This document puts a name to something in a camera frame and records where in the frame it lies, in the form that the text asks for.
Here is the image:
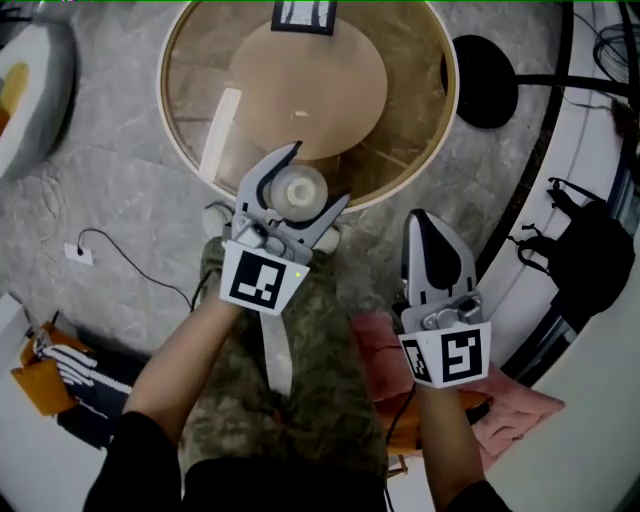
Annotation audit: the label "person's left forearm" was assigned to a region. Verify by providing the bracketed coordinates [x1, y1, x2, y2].
[121, 298, 247, 447]

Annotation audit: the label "orange bag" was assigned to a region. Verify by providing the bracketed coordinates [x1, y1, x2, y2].
[10, 321, 94, 418]

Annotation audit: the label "black power cable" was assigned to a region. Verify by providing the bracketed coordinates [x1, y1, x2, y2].
[76, 227, 214, 312]

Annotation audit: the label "white cardboard box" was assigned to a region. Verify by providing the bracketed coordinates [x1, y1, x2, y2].
[0, 291, 32, 354]

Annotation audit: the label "round glass side table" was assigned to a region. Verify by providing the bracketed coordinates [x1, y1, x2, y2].
[156, 0, 461, 214]

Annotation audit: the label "person's light shoe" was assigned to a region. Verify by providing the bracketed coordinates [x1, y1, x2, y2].
[201, 201, 236, 239]
[314, 224, 342, 254]

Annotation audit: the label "black fan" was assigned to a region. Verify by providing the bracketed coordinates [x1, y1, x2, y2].
[592, 21, 640, 84]

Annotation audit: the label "black framed marker card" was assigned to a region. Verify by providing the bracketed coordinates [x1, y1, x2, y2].
[270, 0, 339, 37]

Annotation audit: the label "black backpack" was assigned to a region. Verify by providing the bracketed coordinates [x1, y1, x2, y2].
[506, 175, 637, 319]

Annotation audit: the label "person's black shirt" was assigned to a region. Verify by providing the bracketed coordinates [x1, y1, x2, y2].
[81, 411, 512, 512]

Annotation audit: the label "white power strip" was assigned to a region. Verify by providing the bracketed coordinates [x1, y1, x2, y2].
[63, 241, 95, 267]

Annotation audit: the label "white grey bean bag chair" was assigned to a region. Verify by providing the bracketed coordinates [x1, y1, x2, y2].
[0, 21, 78, 180]

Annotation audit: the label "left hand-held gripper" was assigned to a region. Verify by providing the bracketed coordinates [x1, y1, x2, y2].
[218, 140, 352, 318]

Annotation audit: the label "black white striped cloth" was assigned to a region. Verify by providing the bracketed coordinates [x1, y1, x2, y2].
[34, 344, 134, 402]

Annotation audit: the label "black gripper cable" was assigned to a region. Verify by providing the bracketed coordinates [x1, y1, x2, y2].
[383, 383, 419, 512]

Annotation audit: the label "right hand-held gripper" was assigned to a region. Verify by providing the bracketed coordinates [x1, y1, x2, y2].
[397, 209, 493, 390]

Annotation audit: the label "black floor lamp stand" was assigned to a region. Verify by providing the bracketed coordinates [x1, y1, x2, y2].
[441, 34, 640, 130]

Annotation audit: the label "small white round jar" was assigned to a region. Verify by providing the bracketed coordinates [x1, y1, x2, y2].
[263, 164, 330, 224]

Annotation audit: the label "pink floor sofa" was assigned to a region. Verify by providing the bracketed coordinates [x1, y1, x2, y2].
[349, 311, 567, 459]

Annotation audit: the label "person's camouflage trousers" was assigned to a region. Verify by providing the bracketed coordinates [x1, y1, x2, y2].
[178, 233, 390, 477]

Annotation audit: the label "white waist strap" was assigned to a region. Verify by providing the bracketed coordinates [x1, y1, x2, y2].
[259, 311, 294, 397]

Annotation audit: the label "person's right forearm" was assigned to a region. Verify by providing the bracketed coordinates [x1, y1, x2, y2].
[414, 383, 487, 502]

